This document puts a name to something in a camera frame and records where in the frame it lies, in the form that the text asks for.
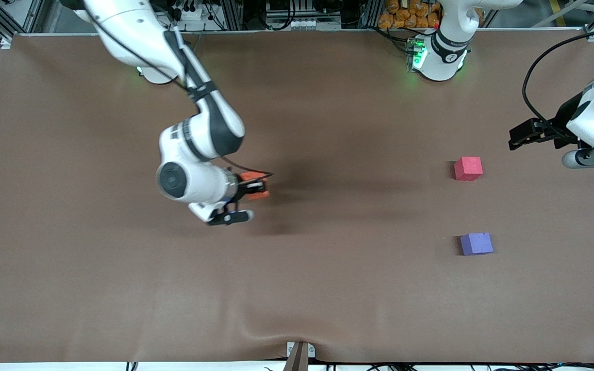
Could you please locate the brown table mat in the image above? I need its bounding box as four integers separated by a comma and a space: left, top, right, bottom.
0, 30, 594, 364

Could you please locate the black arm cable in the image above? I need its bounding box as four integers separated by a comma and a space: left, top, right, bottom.
83, 0, 274, 179
522, 28, 594, 138

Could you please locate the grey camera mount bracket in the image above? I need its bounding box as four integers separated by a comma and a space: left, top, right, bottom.
283, 341, 317, 371

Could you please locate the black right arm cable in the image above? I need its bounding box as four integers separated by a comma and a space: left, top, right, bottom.
83, 0, 274, 179

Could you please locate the purple foam block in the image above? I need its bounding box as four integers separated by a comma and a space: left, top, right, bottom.
459, 232, 494, 256

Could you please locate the pile of orange objects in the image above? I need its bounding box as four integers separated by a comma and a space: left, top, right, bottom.
378, 0, 441, 29

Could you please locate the white power strip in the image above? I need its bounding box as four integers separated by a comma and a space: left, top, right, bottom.
172, 4, 210, 22

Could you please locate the red foam block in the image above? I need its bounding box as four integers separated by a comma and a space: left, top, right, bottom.
454, 156, 484, 181

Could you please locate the orange foam block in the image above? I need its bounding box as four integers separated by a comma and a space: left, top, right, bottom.
239, 171, 271, 201

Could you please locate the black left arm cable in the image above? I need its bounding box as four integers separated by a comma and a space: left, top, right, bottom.
522, 28, 594, 138

